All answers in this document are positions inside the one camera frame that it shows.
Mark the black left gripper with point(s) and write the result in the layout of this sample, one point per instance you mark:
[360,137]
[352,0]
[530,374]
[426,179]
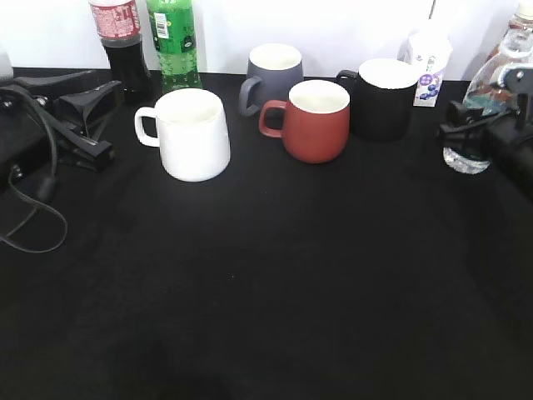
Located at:
[27,138]

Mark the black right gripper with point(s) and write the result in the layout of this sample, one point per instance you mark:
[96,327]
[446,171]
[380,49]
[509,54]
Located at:
[510,146]

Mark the clear water bottle green label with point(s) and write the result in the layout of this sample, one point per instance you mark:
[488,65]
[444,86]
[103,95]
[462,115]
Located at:
[484,94]

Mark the white ceramic mug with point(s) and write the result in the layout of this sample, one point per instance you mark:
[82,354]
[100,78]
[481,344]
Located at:
[189,128]

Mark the white milk carton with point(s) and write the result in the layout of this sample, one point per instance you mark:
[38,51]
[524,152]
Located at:
[428,51]

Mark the black ceramic mug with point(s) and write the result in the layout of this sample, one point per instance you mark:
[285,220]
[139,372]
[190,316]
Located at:
[382,94]

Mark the brown tea bottle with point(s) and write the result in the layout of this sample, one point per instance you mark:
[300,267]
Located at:
[518,25]

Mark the cola bottle red label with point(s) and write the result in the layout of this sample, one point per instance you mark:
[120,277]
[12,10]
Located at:
[118,26]

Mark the green soda bottle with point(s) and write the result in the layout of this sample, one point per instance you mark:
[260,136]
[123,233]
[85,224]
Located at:
[174,38]

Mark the red ceramic mug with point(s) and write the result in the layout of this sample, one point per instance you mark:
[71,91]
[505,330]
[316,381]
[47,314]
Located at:
[316,121]

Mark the black tablecloth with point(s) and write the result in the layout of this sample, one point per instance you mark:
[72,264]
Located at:
[380,275]

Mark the grey ceramic mug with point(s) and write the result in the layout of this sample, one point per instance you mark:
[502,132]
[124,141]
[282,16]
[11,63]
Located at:
[272,70]

